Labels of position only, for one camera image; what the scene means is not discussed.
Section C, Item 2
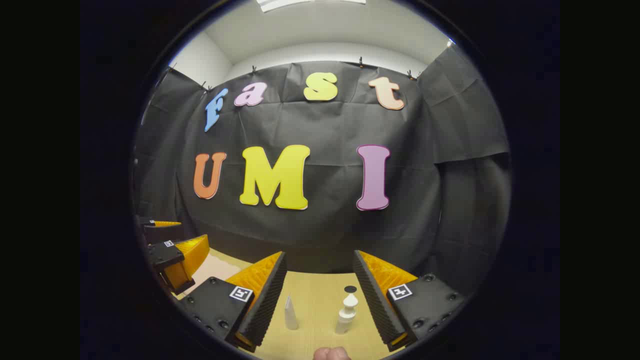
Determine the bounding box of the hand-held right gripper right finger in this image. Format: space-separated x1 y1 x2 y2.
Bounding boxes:
353 250 468 352

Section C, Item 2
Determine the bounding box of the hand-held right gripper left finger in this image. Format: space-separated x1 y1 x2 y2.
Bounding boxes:
176 251 288 353

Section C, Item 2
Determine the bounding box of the white pump bottle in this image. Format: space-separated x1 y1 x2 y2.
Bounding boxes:
334 293 359 335

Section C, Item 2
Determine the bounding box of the black backdrop cloth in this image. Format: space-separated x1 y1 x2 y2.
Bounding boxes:
132 47 512 296

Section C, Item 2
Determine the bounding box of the ceiling light panel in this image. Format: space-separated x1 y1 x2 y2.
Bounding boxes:
257 0 367 13

